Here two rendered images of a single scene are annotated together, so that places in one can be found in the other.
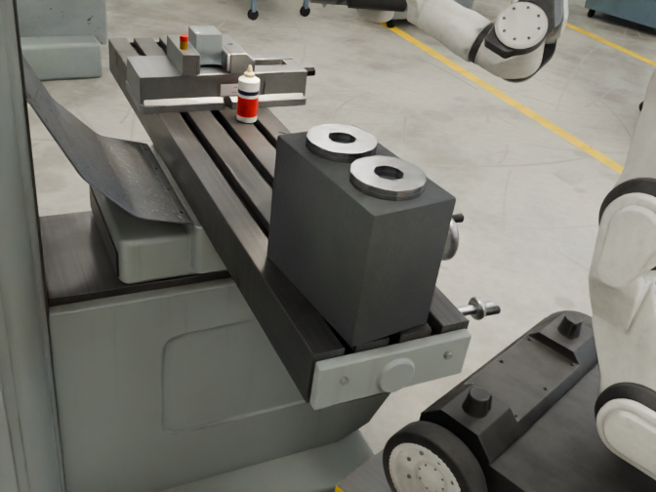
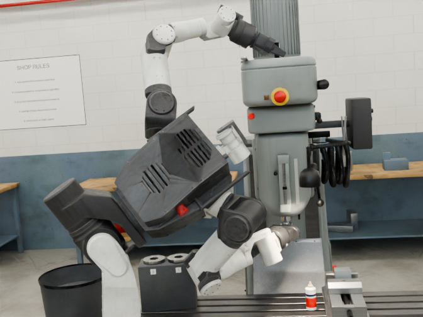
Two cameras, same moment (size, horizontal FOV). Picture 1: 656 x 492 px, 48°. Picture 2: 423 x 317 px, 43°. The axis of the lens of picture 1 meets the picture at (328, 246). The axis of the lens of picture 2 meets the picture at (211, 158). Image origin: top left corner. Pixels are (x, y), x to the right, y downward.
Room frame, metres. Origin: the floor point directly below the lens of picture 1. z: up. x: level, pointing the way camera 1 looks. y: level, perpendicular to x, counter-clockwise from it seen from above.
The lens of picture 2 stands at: (2.24, -1.58, 1.78)
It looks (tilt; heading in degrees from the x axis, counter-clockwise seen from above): 7 degrees down; 127
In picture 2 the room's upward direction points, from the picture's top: 4 degrees counter-clockwise
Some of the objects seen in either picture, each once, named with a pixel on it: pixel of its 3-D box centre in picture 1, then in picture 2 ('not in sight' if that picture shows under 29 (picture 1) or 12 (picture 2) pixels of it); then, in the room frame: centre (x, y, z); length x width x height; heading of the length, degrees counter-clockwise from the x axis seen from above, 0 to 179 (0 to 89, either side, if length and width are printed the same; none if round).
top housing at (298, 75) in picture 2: not in sight; (278, 82); (1.24, 0.21, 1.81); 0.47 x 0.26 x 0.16; 120
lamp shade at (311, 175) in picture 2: not in sight; (309, 177); (1.43, 0.05, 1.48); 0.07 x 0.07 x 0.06
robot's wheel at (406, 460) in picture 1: (432, 476); not in sight; (0.90, -0.24, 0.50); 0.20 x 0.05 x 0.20; 50
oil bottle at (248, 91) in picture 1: (248, 93); (310, 295); (1.34, 0.19, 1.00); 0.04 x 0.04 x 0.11
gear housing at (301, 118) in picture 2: not in sight; (281, 116); (1.23, 0.23, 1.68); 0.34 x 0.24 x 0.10; 120
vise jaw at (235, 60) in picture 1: (231, 53); (344, 285); (1.45, 0.25, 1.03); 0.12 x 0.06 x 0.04; 29
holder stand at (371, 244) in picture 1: (352, 225); (168, 281); (0.81, -0.03, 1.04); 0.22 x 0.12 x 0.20; 36
